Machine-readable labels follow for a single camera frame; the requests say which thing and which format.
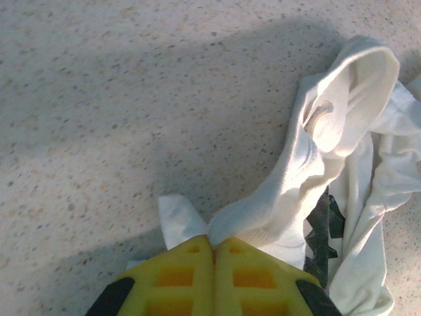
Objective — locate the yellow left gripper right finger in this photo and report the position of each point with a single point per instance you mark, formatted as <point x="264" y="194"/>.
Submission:
<point x="256" y="279"/>

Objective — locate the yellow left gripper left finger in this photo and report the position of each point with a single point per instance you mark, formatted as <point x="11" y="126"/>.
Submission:
<point x="177" y="279"/>

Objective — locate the white t-shirt with black print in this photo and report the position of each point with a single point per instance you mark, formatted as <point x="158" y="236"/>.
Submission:
<point x="329" y="148"/>

